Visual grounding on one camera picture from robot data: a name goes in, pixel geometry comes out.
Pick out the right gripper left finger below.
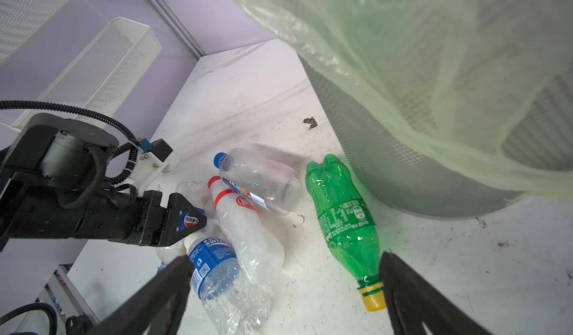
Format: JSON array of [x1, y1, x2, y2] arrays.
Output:
[[89, 257, 194, 334]]

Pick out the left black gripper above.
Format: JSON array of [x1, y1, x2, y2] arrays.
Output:
[[104, 191, 207, 247]]

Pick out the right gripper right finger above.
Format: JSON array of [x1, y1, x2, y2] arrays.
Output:
[[379, 252, 489, 334]]

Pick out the green bottle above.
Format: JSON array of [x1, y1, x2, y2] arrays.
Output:
[[305, 154, 386, 313]]

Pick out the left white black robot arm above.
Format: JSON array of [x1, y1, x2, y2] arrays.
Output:
[[1, 113, 207, 247]]

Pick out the grey mesh waste bin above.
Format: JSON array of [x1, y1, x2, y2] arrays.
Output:
[[303, 63, 572, 218]]

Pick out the translucent green bin liner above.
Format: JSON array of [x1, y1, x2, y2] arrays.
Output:
[[221, 0, 573, 199]]

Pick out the clear bottle blue label angled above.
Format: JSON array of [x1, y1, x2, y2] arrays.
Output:
[[184, 230, 272, 334]]

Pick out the clear bottle red white label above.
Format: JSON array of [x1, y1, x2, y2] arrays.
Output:
[[207, 176, 285, 284]]

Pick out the clear bottle blue cap sideways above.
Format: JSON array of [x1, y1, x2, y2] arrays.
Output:
[[213, 148, 304, 215]]

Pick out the lower white mesh shelf basket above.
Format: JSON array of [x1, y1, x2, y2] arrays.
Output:
[[1, 17, 162, 116]]

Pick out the white mesh shelf basket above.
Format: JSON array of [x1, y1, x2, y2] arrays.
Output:
[[1, 17, 162, 116], [1, 0, 71, 63]]

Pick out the upper white mesh shelf basket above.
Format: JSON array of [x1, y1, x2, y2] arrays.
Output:
[[1, 0, 71, 63]]

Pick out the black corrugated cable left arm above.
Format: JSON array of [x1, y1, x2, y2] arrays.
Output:
[[0, 100, 140, 186]]

